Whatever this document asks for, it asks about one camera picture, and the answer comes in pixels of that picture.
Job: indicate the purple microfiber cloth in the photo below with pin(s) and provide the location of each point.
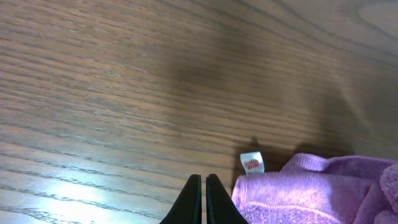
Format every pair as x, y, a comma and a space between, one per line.
312, 189

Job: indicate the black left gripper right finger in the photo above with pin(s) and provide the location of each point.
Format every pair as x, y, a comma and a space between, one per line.
220, 208

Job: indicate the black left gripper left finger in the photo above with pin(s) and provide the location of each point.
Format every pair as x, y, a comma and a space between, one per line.
187, 209

